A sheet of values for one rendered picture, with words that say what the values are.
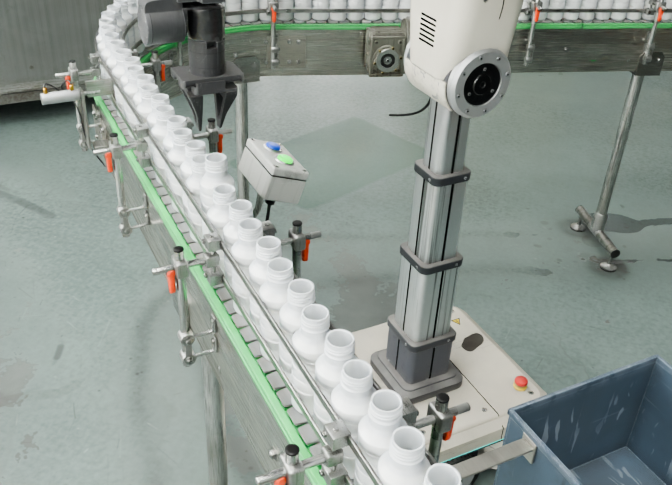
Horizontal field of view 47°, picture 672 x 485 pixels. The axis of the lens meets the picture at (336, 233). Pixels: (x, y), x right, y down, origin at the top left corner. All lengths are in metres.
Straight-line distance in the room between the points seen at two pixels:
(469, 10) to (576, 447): 0.86
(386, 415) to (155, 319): 2.06
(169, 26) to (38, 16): 3.09
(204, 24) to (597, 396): 0.86
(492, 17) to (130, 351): 1.71
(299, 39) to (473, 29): 1.12
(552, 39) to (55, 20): 2.50
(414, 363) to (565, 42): 1.36
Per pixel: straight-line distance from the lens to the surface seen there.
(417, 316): 2.06
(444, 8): 1.66
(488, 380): 2.31
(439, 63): 1.69
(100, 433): 2.51
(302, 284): 1.08
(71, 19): 4.29
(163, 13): 1.20
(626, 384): 1.40
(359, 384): 0.93
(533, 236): 3.50
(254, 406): 1.22
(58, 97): 1.95
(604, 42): 3.01
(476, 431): 2.18
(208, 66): 1.23
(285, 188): 1.48
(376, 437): 0.91
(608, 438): 1.49
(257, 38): 2.66
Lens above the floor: 1.80
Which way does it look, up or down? 32 degrees down
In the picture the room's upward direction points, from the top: 3 degrees clockwise
